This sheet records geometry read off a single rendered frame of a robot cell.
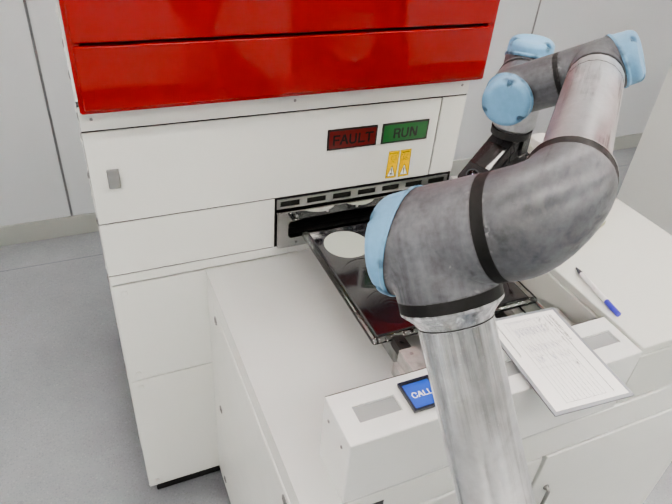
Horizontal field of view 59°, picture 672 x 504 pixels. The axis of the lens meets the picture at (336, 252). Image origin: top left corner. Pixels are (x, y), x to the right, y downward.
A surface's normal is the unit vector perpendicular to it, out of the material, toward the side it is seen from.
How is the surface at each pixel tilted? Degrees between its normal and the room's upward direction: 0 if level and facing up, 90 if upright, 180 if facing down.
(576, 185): 34
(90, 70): 90
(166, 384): 90
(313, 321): 0
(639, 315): 0
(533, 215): 52
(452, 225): 62
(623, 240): 0
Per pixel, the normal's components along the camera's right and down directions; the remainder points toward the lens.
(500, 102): -0.44, 0.52
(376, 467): 0.39, 0.57
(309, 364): 0.07, -0.81
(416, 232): -0.59, -0.04
